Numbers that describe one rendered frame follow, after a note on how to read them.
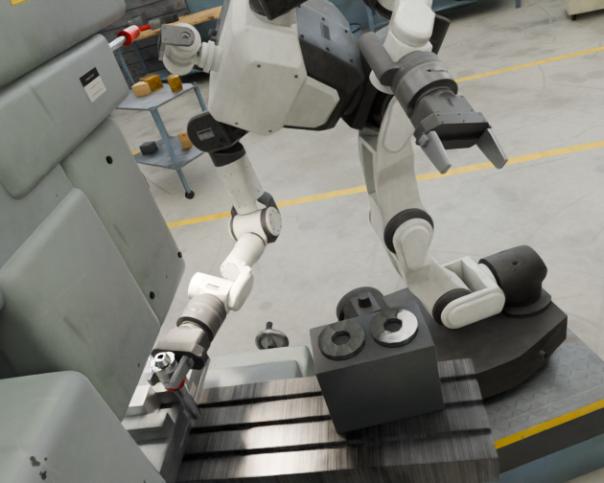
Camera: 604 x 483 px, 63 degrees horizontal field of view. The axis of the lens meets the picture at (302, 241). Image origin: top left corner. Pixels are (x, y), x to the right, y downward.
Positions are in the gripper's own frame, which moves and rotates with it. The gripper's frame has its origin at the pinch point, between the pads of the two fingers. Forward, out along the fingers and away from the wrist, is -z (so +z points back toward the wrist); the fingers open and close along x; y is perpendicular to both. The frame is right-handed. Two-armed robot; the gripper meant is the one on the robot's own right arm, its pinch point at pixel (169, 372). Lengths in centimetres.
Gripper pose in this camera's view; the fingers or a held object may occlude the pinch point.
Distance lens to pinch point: 104.2
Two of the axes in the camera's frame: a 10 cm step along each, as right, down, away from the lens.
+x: 9.2, -0.2, -3.9
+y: 2.5, 7.9, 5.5
